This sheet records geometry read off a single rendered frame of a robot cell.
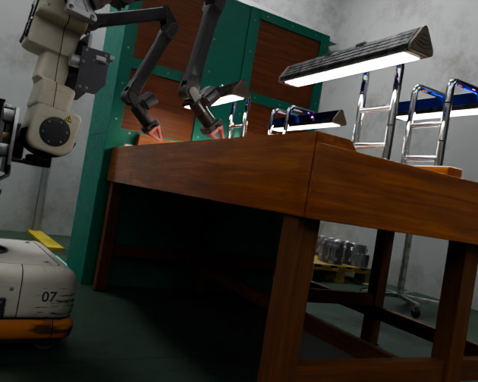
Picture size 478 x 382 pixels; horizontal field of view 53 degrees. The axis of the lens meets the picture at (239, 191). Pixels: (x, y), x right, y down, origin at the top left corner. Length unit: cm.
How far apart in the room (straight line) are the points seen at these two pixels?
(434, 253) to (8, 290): 387
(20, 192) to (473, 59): 424
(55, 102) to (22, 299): 68
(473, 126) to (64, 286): 390
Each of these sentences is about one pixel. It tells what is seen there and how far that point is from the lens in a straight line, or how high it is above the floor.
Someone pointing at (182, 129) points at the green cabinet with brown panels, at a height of 94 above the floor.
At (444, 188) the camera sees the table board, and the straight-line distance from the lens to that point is 127.
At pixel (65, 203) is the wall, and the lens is 467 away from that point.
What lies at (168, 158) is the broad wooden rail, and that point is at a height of 71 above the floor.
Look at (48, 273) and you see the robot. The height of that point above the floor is 26.
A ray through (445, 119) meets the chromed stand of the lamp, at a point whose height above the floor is 97.
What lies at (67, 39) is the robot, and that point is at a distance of 189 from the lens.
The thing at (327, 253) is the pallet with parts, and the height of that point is 24.
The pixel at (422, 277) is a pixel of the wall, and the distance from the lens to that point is 485.
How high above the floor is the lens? 60
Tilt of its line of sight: 1 degrees up
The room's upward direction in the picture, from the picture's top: 9 degrees clockwise
